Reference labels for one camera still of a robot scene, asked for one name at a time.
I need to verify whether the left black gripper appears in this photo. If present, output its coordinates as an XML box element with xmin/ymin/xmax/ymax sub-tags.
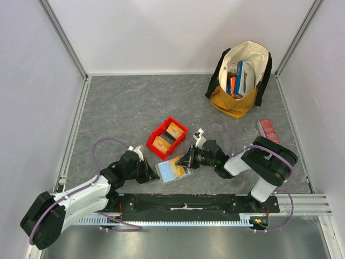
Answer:
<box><xmin>125</xmin><ymin>158</ymin><xmax>159</xmax><ymax>183</ymax></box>

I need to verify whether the gold card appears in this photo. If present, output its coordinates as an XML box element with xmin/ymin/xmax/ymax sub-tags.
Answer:
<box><xmin>169</xmin><ymin>156</ymin><xmax>191</xmax><ymax>179</ymax></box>

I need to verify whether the grey card holder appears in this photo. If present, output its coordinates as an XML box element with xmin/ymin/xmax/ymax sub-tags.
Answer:
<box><xmin>155</xmin><ymin>156</ymin><xmax>194</xmax><ymax>185</ymax></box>

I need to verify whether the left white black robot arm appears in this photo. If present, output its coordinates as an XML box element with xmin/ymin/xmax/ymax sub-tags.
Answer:
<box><xmin>20</xmin><ymin>149</ymin><xmax>160</xmax><ymax>250</ymax></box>

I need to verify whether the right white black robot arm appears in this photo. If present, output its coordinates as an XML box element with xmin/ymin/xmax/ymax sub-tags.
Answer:
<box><xmin>175</xmin><ymin>136</ymin><xmax>298</xmax><ymax>213</ymax></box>

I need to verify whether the red plastic bin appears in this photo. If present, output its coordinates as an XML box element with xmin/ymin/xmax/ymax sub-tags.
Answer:
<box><xmin>146</xmin><ymin>117</ymin><xmax>188</xmax><ymax>160</ymax></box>

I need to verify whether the red grey flat box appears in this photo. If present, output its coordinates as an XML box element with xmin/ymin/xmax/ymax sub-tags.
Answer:
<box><xmin>257</xmin><ymin>119</ymin><xmax>281</xmax><ymax>145</ymax></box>

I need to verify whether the orange box in bag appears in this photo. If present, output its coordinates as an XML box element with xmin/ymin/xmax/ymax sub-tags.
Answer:
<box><xmin>226</xmin><ymin>77</ymin><xmax>236</xmax><ymax>97</ymax></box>

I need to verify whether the blue box in bag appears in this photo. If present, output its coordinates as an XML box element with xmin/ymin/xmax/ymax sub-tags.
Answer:
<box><xmin>234</xmin><ymin>60</ymin><xmax>249</xmax><ymax>99</ymax></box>

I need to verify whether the yellow canvas tote bag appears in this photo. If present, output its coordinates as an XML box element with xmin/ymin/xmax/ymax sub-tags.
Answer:
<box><xmin>205</xmin><ymin>40</ymin><xmax>272</xmax><ymax>119</ymax></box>

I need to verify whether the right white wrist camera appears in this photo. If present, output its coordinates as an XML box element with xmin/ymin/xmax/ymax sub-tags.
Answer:
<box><xmin>193</xmin><ymin>128</ymin><xmax>206</xmax><ymax>149</ymax></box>

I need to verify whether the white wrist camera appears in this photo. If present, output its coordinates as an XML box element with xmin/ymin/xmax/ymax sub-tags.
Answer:
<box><xmin>193</xmin><ymin>128</ymin><xmax>206</xmax><ymax>149</ymax></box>
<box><xmin>127</xmin><ymin>145</ymin><xmax>144</xmax><ymax>161</ymax></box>

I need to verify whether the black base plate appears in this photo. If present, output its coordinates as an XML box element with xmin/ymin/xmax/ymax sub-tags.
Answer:
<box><xmin>103</xmin><ymin>194</ymin><xmax>280</xmax><ymax>220</ymax></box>

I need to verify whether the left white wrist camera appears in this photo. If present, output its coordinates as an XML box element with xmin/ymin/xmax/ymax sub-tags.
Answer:
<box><xmin>127</xmin><ymin>145</ymin><xmax>144</xmax><ymax>161</ymax></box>

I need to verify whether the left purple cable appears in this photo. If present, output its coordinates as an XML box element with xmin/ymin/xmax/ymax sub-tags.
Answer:
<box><xmin>28</xmin><ymin>138</ymin><xmax>143</xmax><ymax>246</ymax></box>

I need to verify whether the blue slotted cable duct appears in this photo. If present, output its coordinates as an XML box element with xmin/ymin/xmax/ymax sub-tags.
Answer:
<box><xmin>74</xmin><ymin>214</ymin><xmax>263</xmax><ymax>227</ymax></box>

